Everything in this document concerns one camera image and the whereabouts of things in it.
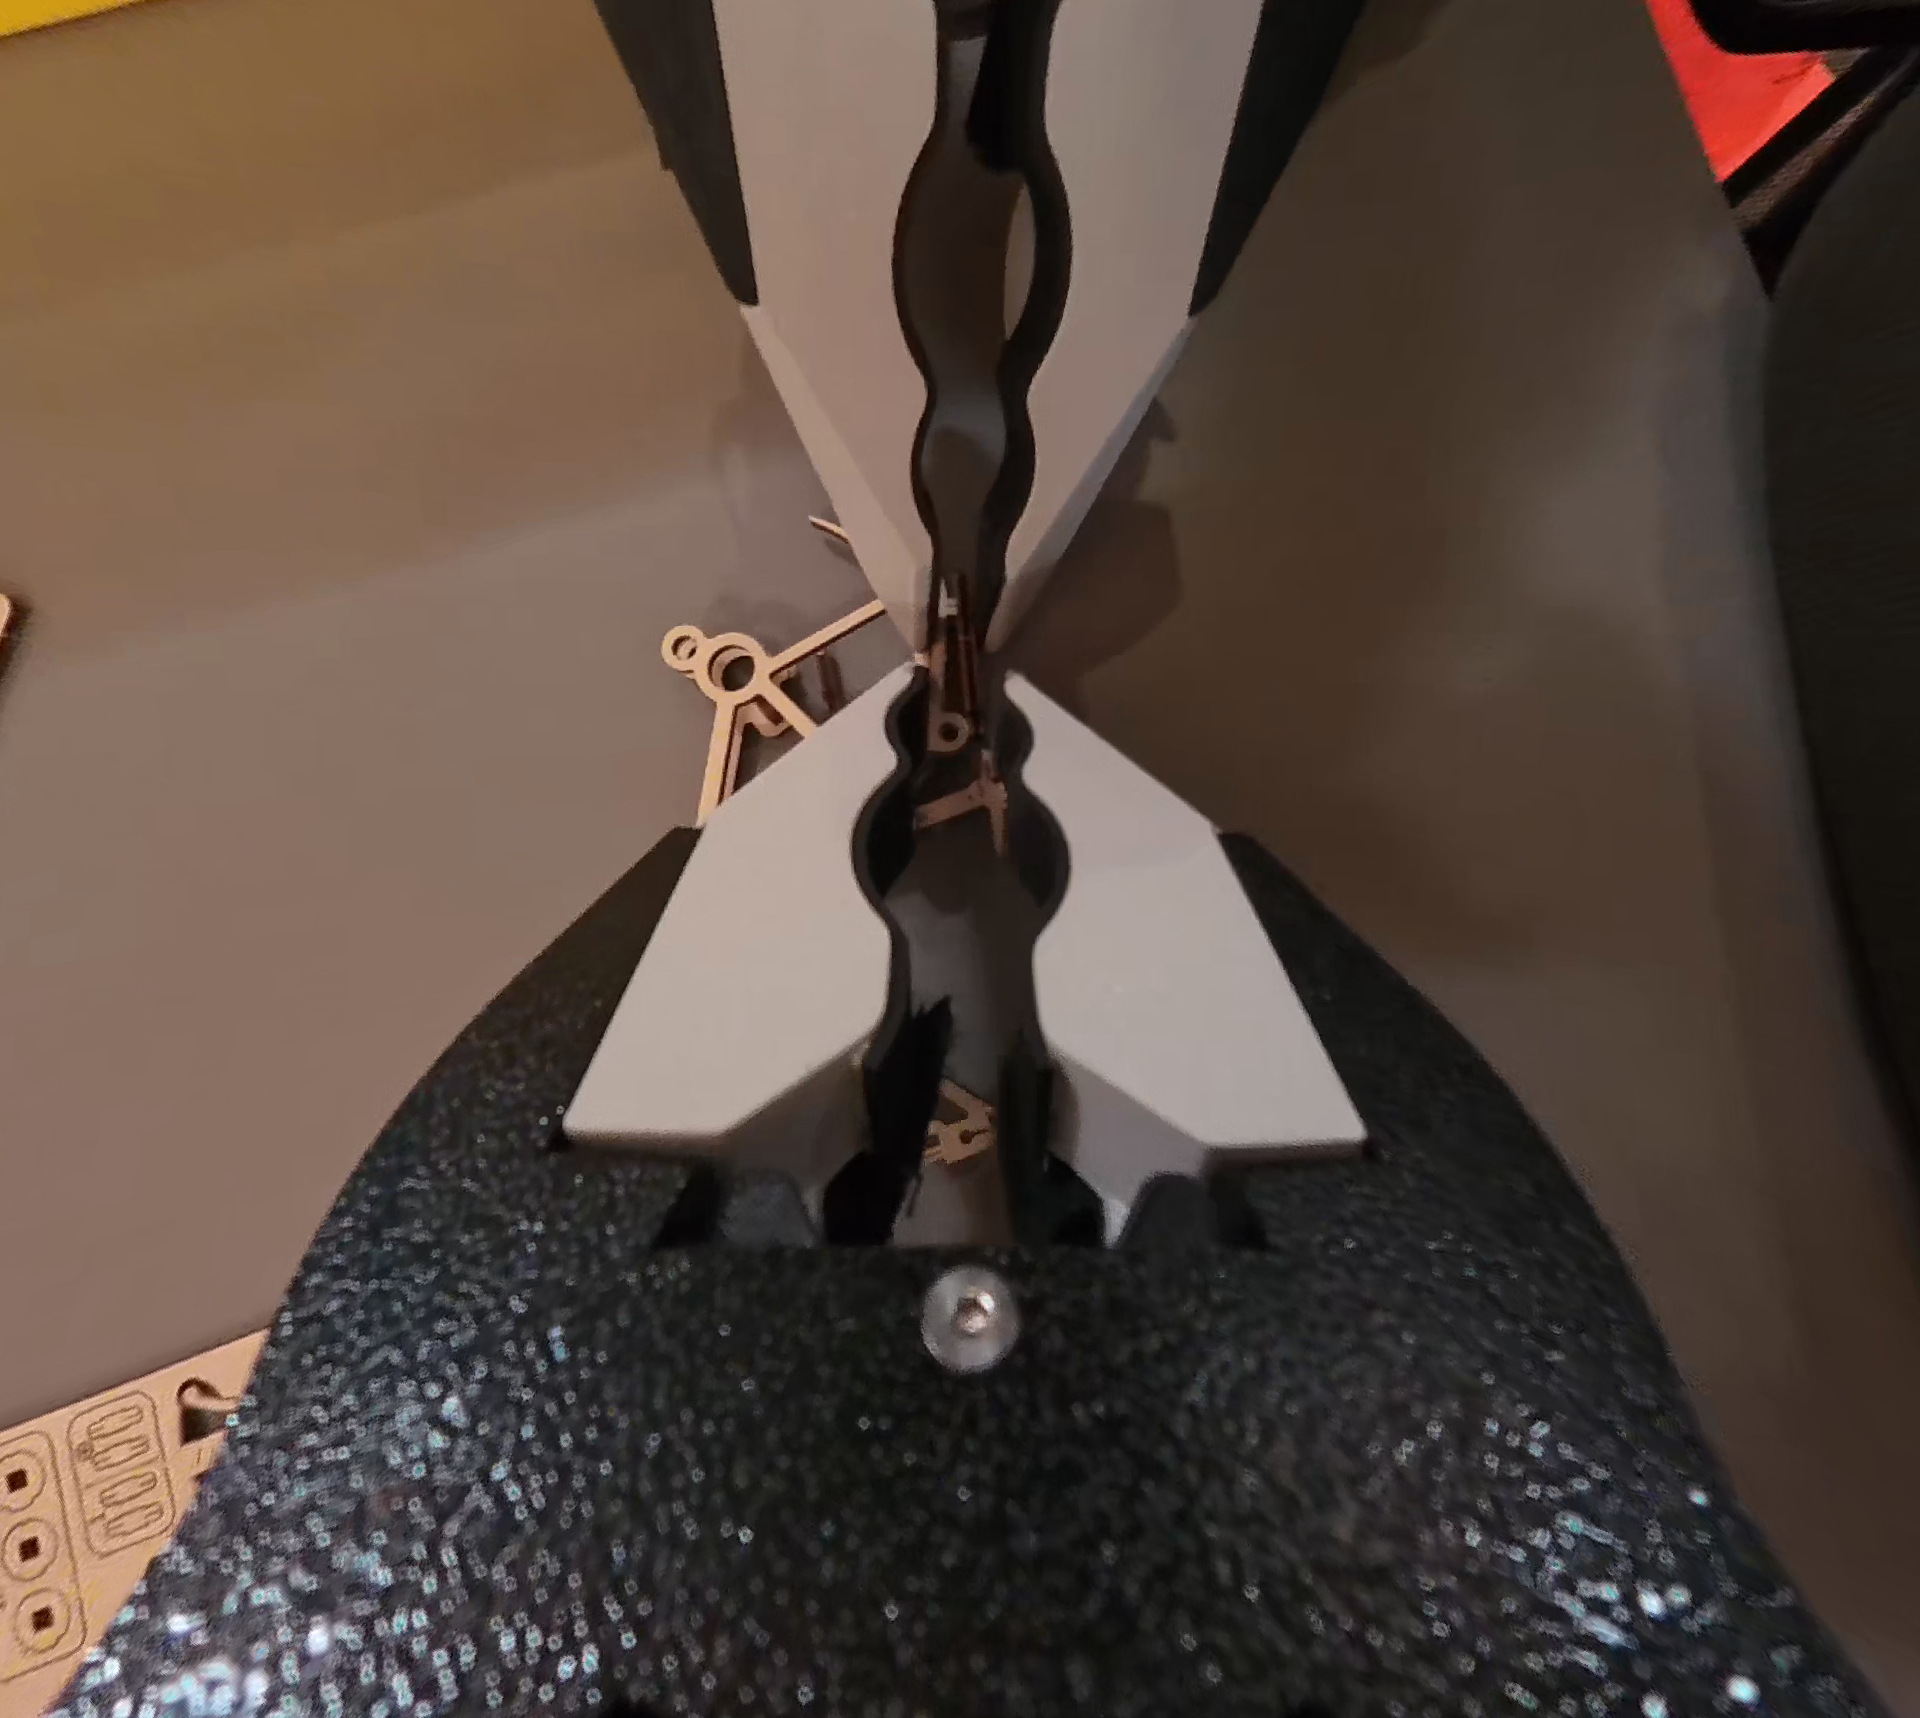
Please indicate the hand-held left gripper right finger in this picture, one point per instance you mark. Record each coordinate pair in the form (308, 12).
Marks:
(1185, 999)

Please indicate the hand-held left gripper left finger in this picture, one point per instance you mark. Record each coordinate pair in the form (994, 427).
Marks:
(734, 983)

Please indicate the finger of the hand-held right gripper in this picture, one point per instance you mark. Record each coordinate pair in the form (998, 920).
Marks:
(811, 98)
(1163, 98)

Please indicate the small notched wooden part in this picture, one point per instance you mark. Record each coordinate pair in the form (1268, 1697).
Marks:
(957, 1126)

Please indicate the wooden model frame part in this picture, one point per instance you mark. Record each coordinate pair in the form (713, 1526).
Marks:
(713, 657)

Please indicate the slotted wooden strip part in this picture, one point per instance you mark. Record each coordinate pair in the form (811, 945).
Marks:
(953, 653)

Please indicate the wide wooden parts sheet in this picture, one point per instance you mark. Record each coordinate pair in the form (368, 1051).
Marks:
(60, 1553)

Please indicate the red panel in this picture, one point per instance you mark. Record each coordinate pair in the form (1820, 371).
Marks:
(1688, 82)

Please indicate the black office chair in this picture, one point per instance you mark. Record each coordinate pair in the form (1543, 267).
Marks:
(1861, 849)

